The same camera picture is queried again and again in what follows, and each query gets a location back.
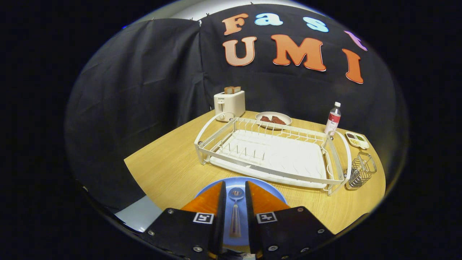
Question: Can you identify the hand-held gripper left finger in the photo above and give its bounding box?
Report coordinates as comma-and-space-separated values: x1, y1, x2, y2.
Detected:
141, 181, 227, 260

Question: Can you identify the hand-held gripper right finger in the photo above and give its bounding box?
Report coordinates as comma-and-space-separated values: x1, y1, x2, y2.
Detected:
245, 181, 336, 260

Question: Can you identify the metal spoon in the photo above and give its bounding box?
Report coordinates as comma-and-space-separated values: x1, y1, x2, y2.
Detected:
228, 187, 245, 239

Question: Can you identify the blue plate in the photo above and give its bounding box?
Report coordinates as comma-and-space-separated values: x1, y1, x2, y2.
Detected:
195, 177, 287, 247

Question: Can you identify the white dish rack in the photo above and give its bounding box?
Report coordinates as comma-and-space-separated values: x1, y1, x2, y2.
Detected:
194, 113, 352, 196

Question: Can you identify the metal wire basket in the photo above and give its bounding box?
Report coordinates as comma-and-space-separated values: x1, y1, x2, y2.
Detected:
345, 152, 378, 191

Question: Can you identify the white plate with meat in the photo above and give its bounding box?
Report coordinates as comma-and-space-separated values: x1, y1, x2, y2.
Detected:
255, 112, 292, 129

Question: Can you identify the white divided condiment dish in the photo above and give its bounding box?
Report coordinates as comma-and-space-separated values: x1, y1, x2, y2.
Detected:
345, 131, 370, 150

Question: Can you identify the white drip tray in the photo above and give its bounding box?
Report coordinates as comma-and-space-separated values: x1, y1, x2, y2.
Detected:
209, 129, 329, 189

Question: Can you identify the clear plastic water bottle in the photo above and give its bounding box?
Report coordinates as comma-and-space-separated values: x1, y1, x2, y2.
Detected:
324, 102, 342, 137

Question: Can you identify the white toaster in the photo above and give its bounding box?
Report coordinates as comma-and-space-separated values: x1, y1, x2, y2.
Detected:
214, 90, 246, 122

